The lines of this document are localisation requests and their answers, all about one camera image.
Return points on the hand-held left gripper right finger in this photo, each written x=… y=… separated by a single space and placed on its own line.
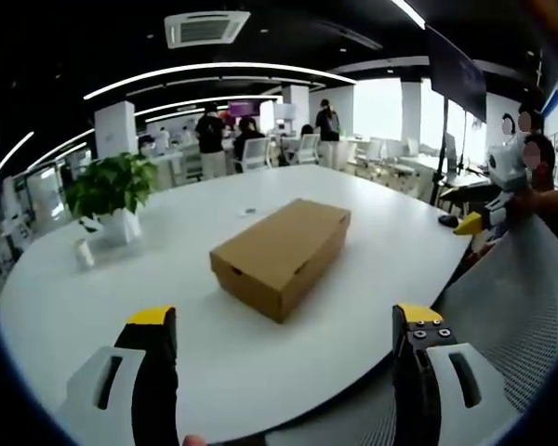
x=414 y=371

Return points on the white square pillar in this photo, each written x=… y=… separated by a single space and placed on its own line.
x=115 y=130

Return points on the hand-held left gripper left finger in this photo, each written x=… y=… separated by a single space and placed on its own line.
x=153 y=371

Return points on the ceiling air conditioner unit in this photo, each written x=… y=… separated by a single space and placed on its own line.
x=207 y=28

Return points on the small white cup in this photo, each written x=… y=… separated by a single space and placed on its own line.
x=84 y=254

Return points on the brown cardboard shoe box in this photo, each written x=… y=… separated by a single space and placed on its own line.
x=283 y=246

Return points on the black computer mouse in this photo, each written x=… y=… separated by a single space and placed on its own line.
x=447 y=220

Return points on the long curved ceiling light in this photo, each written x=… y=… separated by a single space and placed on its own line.
x=214 y=69

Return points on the purple display screen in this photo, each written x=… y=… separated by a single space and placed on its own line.
x=244 y=108

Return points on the small flat card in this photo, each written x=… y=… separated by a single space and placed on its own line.
x=248 y=212

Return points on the person's left hand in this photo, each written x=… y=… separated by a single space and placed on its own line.
x=194 y=440

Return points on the potted green plant white pot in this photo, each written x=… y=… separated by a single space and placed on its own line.
x=114 y=190

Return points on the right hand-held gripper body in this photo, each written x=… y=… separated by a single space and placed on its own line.
x=506 y=165

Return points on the dark hanging screen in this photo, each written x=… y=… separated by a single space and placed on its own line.
x=455 y=69

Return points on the grey mesh office chair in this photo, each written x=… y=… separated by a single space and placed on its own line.
x=516 y=288

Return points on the black tripod stand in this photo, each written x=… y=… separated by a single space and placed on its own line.
x=441 y=158

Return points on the white office chair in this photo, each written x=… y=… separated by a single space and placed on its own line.
x=308 y=148
x=256 y=153

